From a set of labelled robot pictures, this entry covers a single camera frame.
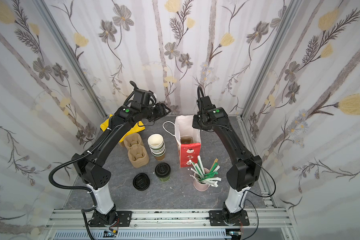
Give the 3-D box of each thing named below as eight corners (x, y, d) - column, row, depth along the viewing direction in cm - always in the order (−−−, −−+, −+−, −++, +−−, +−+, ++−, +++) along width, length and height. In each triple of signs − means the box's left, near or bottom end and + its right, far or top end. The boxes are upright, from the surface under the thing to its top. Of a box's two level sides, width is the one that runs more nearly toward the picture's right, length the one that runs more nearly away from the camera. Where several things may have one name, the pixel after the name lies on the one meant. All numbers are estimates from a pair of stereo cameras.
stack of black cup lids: (133, 191, 85) (131, 187, 80) (136, 177, 90) (134, 173, 85) (149, 191, 85) (147, 187, 80) (151, 177, 90) (149, 173, 85)
